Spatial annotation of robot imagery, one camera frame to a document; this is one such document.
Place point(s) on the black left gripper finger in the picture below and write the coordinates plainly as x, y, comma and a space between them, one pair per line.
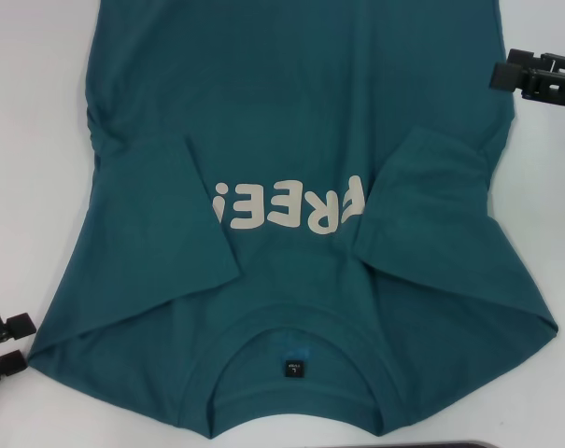
11, 364
16, 324

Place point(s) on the teal blue printed t-shirt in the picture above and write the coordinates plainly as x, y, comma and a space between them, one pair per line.
286, 93

